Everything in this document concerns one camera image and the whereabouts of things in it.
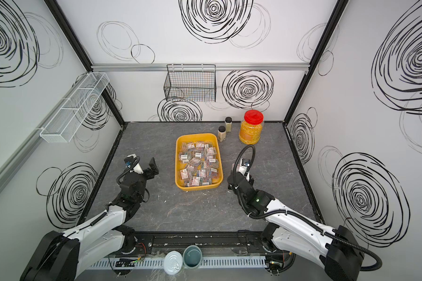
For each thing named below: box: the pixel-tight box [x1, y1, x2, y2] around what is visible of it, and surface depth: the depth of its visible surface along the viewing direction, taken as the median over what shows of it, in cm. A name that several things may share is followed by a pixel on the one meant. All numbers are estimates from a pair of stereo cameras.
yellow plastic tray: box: [174, 132, 224, 192], surface depth 97 cm
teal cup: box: [182, 244, 203, 270], surface depth 72 cm
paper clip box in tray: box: [196, 141, 205, 150], surface depth 107 cm
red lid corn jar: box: [238, 109, 264, 145], surface depth 104 cm
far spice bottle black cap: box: [225, 116, 233, 133], surface depth 113 cm
